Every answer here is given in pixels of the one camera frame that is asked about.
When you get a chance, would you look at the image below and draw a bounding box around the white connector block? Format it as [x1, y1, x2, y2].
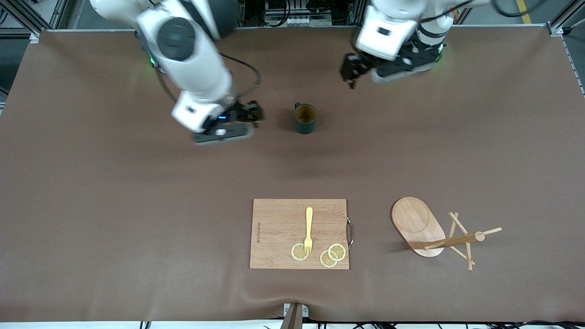
[265, 0, 316, 27]

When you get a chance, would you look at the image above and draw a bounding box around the dark green cup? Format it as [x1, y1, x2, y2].
[294, 102, 318, 135]

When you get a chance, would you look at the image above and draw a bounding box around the metal table edge bracket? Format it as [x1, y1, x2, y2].
[280, 302, 309, 329]

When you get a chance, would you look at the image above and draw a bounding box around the yellow plastic fork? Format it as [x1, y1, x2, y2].
[304, 207, 314, 255]

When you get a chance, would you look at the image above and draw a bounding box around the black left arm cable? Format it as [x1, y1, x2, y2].
[490, 0, 549, 18]

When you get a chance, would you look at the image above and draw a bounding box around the wooden mug rack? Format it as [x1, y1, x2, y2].
[390, 196, 503, 271]

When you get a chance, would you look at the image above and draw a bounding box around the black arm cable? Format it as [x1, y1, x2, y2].
[490, 0, 549, 18]
[155, 53, 262, 103]

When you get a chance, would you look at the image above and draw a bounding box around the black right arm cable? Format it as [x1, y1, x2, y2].
[155, 53, 262, 103]

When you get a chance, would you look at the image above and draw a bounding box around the aluminium frame profile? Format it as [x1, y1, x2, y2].
[0, 0, 69, 44]
[546, 0, 585, 37]

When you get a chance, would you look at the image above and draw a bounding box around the wooden cutting board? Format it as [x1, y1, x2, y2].
[250, 198, 355, 270]

